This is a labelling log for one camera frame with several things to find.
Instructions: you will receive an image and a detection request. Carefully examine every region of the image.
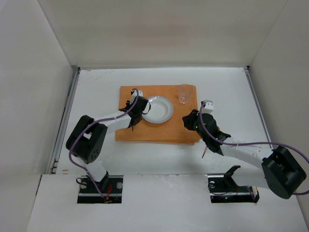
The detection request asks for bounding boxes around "orange cloth napkin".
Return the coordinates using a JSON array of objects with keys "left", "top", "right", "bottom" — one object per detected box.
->
[{"left": 115, "top": 84, "right": 202, "bottom": 146}]

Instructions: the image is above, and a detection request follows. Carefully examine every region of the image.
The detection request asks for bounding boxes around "white paper plate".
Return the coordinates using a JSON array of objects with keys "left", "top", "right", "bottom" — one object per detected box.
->
[{"left": 142, "top": 96, "right": 173, "bottom": 124}]

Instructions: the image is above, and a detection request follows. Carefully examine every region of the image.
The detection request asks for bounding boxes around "clear plastic cup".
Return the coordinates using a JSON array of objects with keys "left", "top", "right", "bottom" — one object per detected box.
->
[{"left": 178, "top": 84, "right": 193, "bottom": 104}]

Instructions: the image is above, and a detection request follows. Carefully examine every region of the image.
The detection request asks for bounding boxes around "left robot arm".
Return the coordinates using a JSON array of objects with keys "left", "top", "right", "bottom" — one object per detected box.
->
[{"left": 66, "top": 88, "right": 151, "bottom": 191}]

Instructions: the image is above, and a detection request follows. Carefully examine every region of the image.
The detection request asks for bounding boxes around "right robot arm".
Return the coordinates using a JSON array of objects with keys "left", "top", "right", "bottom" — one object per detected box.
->
[{"left": 182, "top": 109, "right": 307, "bottom": 199}]

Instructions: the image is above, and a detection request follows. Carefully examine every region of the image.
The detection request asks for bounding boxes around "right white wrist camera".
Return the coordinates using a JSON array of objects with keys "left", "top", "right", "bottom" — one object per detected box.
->
[{"left": 201, "top": 100, "right": 214, "bottom": 114}]

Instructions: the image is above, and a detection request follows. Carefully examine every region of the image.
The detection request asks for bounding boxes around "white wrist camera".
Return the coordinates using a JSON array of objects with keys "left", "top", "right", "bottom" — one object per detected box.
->
[
  {"left": 201, "top": 100, "right": 214, "bottom": 114},
  {"left": 130, "top": 89, "right": 143, "bottom": 104}
]

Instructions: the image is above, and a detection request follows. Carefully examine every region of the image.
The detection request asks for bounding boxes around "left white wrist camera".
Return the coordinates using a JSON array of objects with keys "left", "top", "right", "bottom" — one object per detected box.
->
[{"left": 130, "top": 89, "right": 143, "bottom": 104}]

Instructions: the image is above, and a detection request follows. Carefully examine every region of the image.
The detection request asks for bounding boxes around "right aluminium table rail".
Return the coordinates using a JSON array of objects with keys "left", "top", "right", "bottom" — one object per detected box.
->
[{"left": 244, "top": 66, "right": 271, "bottom": 142}]

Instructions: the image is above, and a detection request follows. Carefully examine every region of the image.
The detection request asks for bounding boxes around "aluminium table rail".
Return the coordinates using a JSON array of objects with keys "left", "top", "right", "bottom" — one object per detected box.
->
[
  {"left": 46, "top": 65, "right": 80, "bottom": 174},
  {"left": 244, "top": 66, "right": 271, "bottom": 142}
]

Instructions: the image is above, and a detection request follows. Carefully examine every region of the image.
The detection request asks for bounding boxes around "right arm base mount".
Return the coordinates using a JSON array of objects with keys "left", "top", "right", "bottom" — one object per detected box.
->
[{"left": 207, "top": 174, "right": 260, "bottom": 203}]

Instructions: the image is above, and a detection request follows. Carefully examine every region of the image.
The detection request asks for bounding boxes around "left aluminium table rail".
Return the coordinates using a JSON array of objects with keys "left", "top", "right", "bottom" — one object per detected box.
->
[{"left": 46, "top": 65, "right": 80, "bottom": 174}]

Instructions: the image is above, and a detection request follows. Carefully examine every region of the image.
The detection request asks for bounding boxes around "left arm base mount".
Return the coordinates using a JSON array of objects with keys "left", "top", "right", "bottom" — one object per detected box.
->
[{"left": 76, "top": 175, "right": 124, "bottom": 204}]

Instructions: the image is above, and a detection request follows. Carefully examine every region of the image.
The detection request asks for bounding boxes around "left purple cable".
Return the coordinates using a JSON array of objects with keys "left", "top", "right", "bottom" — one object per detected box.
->
[{"left": 69, "top": 88, "right": 140, "bottom": 199}]

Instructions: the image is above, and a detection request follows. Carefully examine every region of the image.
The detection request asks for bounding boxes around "purple cable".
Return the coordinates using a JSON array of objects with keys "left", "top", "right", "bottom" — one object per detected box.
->
[
  {"left": 69, "top": 88, "right": 140, "bottom": 199},
  {"left": 199, "top": 102, "right": 309, "bottom": 201}
]

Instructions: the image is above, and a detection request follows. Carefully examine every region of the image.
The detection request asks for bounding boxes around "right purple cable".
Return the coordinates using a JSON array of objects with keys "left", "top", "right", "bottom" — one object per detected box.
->
[{"left": 199, "top": 102, "right": 309, "bottom": 201}]

